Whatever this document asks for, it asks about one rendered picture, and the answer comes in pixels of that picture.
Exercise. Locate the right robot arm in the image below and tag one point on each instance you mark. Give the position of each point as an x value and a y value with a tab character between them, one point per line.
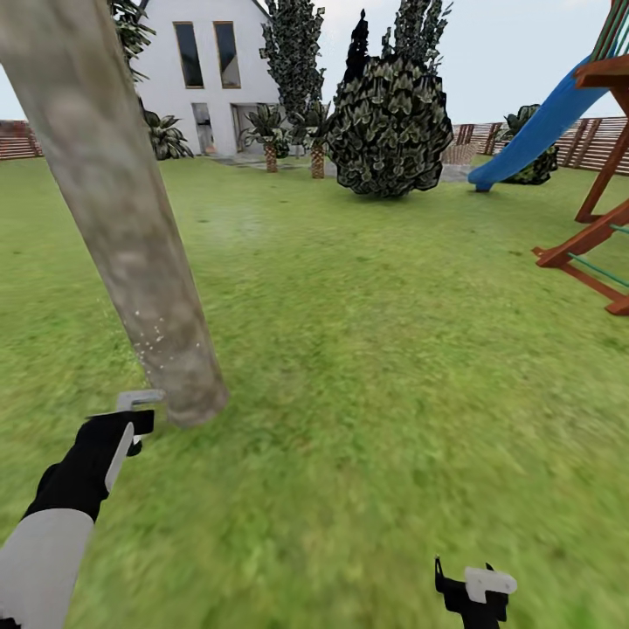
481	601

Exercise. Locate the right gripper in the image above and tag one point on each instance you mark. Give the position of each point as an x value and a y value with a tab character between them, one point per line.
473	613

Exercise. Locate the pesticide atomizer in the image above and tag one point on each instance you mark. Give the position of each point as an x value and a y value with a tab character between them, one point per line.
136	446

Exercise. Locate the garden chair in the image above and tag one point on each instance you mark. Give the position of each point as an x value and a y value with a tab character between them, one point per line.
460	155

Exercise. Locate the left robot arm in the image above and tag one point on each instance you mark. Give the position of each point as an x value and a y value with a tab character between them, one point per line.
40	563

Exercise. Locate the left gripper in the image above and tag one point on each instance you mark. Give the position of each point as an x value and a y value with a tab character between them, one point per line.
144	422

